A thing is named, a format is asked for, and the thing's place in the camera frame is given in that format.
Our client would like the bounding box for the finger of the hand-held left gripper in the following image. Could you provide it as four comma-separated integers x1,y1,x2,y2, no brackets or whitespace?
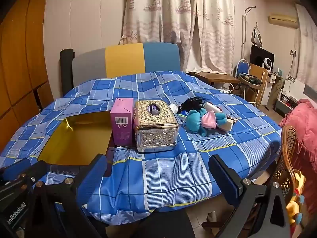
0,157,47,186

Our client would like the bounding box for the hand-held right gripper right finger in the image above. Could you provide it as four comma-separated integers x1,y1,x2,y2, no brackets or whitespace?
208,154,290,238

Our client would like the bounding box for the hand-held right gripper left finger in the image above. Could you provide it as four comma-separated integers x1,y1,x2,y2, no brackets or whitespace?
32,154,108,238

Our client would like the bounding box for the beige soft block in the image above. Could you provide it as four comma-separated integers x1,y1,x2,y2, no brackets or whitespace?
218,119,234,132

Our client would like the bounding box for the open yellow cardboard box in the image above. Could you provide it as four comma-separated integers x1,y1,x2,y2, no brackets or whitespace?
38,111,114,166

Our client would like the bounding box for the pink carton box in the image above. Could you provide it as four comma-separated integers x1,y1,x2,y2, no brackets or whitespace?
110,98,134,147

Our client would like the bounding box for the pink cloth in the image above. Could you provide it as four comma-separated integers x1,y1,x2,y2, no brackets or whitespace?
201,111,218,129

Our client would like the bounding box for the teal plush toy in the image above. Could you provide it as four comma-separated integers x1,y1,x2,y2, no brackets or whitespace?
186,108,227,136

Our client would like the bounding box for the blue plaid bed blanket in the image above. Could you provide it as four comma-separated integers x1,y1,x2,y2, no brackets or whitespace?
0,71,283,221

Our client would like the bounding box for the yellow plush toy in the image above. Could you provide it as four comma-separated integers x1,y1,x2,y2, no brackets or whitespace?
285,170,306,226

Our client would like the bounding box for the ornate gold tissue box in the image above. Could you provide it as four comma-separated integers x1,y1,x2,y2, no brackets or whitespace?
133,100,179,152

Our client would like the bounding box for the black feather tuft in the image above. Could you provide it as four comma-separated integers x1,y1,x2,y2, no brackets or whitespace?
177,97,211,114

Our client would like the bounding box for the grey storage box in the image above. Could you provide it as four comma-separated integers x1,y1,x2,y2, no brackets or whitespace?
275,93,300,117

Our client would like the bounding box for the pink red blanket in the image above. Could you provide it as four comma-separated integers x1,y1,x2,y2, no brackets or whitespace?
279,99,317,216

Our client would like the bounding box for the orange wooden wardrobe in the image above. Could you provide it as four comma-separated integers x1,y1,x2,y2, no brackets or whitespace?
0,0,53,142

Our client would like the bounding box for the white small cabinet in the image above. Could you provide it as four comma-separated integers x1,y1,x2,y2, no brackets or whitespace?
266,71,283,105

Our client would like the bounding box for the wooden side table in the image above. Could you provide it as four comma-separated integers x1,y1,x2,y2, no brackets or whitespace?
188,71,241,90

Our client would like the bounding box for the dark green item on chair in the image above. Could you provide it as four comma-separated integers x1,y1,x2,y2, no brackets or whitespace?
240,72,263,85

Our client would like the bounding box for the blue metal chair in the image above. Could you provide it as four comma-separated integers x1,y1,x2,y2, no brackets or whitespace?
234,59,264,107

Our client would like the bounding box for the yellow wooden board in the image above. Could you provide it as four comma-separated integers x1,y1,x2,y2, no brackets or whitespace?
249,63,268,107

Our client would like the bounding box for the white panel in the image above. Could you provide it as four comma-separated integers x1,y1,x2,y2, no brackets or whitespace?
282,76,306,100

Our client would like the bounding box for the grey yellow blue headboard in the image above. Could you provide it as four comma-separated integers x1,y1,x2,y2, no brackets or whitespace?
72,43,180,85

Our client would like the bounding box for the white round fan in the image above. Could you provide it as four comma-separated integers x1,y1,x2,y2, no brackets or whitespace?
263,58,274,72

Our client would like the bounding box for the black television screen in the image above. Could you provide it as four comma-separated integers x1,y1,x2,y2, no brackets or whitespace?
250,45,275,67

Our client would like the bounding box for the hanging grey bag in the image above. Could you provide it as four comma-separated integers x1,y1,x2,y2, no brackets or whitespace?
251,27,263,47

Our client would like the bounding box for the pale side curtain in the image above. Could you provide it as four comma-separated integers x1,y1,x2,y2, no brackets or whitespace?
295,4,317,87

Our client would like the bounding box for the white floor lamp stand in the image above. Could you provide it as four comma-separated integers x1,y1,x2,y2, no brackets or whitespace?
241,6,257,62

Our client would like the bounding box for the ship print curtain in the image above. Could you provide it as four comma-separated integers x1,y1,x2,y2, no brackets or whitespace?
121,0,236,73

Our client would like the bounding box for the white cable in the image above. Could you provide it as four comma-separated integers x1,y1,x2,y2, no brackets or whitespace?
220,83,236,95

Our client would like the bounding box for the black upright post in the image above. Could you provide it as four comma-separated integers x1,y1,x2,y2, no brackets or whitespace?
60,49,75,97

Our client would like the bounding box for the wall air conditioner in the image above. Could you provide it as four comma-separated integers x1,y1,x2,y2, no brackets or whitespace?
267,13,299,29

